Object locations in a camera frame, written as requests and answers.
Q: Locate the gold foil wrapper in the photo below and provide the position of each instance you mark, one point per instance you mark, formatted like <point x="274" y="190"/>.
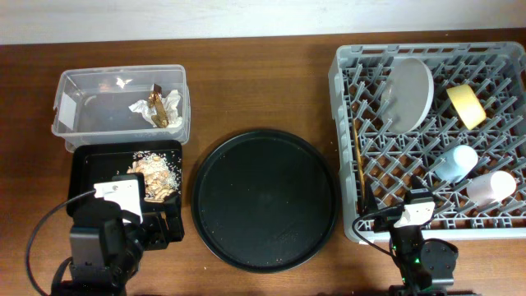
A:
<point x="160" y="118"/>

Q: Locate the white tissue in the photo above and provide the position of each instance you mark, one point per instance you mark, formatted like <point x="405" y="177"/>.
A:
<point x="170" y="102"/>

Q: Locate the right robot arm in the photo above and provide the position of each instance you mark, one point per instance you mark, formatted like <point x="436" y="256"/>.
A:
<point x="426" y="265"/>

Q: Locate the wooden chopstick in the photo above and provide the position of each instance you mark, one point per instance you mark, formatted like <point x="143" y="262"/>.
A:
<point x="361" y="177"/>
<point x="357" y="148"/>

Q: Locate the round black serving tray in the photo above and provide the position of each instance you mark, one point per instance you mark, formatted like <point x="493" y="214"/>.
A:
<point x="265" y="201"/>

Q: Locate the grey dishwasher rack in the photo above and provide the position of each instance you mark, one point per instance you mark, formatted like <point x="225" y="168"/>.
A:
<point x="368" y="152"/>

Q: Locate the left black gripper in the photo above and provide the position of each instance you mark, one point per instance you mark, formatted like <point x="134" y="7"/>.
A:
<point x="159" y="236"/>

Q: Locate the black object bottom edge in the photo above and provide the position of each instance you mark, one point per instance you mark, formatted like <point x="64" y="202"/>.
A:
<point x="402" y="290"/>

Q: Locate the black rectangular tray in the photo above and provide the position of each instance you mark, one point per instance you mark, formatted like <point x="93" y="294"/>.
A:
<point x="100" y="163"/>

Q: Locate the food scraps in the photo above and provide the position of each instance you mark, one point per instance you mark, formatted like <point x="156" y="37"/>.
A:
<point x="161" y="176"/>

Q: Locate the clear plastic waste bin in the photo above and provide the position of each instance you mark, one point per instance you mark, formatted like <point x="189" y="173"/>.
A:
<point x="92" y="105"/>

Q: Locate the blue cup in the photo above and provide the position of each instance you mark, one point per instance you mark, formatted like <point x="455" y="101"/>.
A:
<point x="456" y="163"/>

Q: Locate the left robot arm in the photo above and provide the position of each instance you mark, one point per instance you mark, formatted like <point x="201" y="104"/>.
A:
<point x="108" y="244"/>

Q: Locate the grey round plate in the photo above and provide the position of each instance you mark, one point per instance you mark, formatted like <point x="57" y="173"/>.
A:
<point x="407" y="97"/>

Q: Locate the yellow bowl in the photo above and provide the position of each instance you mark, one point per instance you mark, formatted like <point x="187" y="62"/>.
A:
<point x="467" y="105"/>

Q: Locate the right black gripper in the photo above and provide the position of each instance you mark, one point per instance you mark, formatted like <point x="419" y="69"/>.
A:
<point x="386" y="219"/>

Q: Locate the pink cup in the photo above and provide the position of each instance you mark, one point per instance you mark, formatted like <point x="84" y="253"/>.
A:
<point x="491" y="187"/>

